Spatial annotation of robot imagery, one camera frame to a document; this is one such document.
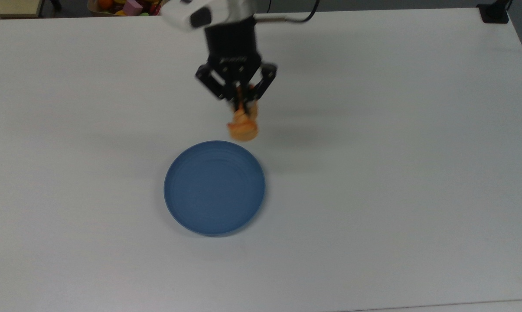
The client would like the orange toy bread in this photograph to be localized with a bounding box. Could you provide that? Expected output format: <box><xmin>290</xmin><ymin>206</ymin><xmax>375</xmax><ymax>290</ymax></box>
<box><xmin>227</xmin><ymin>96</ymin><xmax>260</xmax><ymax>142</ymax></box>

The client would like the wooden board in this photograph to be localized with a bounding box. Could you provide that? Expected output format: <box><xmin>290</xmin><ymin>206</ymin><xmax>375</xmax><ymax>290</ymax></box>
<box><xmin>0</xmin><ymin>0</ymin><xmax>43</xmax><ymax>19</ymax></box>

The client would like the box of toy fruit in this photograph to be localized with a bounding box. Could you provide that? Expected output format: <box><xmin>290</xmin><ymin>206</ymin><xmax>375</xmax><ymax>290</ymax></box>
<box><xmin>87</xmin><ymin>0</ymin><xmax>163</xmax><ymax>17</ymax></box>

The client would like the black camera stand with clamp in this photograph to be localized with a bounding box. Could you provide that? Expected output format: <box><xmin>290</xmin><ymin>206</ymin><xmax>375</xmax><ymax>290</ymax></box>
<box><xmin>477</xmin><ymin>0</ymin><xmax>510</xmax><ymax>24</ymax></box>

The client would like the blue round plate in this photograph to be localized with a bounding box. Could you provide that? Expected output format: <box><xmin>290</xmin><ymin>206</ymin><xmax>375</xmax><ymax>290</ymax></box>
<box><xmin>163</xmin><ymin>140</ymin><xmax>266</xmax><ymax>237</ymax></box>

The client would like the pink toy block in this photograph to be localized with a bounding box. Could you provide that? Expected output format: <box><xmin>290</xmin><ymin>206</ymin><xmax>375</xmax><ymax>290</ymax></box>
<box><xmin>123</xmin><ymin>0</ymin><xmax>144</xmax><ymax>16</ymax></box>

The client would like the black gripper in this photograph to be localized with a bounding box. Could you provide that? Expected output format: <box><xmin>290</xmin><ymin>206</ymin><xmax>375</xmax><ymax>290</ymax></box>
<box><xmin>195</xmin><ymin>17</ymin><xmax>278</xmax><ymax>105</ymax></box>

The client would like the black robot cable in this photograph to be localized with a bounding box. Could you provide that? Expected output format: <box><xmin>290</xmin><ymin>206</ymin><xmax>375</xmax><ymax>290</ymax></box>
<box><xmin>254</xmin><ymin>0</ymin><xmax>321</xmax><ymax>23</ymax></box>

